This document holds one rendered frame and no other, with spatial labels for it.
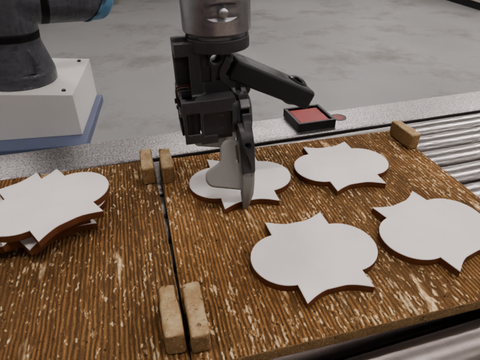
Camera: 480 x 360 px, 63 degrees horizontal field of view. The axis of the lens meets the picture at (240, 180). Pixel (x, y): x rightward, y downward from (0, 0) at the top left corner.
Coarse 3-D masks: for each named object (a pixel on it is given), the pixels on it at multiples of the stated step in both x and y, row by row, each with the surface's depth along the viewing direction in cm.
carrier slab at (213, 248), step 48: (288, 144) 65; (336, 144) 65; (384, 144) 65; (288, 192) 54; (384, 192) 54; (432, 192) 54; (192, 240) 46; (240, 240) 46; (240, 288) 40; (384, 288) 40; (432, 288) 40; (240, 336) 36; (288, 336) 36; (336, 336) 36
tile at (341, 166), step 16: (304, 160) 59; (320, 160) 59; (336, 160) 59; (352, 160) 59; (368, 160) 59; (384, 160) 59; (304, 176) 55; (320, 176) 55; (336, 176) 55; (352, 176) 55; (368, 176) 55; (336, 192) 53
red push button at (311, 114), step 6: (312, 108) 79; (294, 114) 76; (300, 114) 76; (306, 114) 76; (312, 114) 76; (318, 114) 76; (300, 120) 74; (306, 120) 74; (312, 120) 74; (318, 120) 74
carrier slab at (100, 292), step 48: (144, 192) 54; (96, 240) 46; (144, 240) 46; (0, 288) 40; (48, 288) 40; (96, 288) 40; (144, 288) 40; (0, 336) 36; (48, 336) 36; (96, 336) 36; (144, 336) 36
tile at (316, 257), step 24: (264, 240) 45; (288, 240) 45; (312, 240) 45; (336, 240) 45; (360, 240) 45; (264, 264) 42; (288, 264) 42; (312, 264) 42; (336, 264) 42; (360, 264) 42; (288, 288) 40; (312, 288) 39; (336, 288) 39; (360, 288) 40
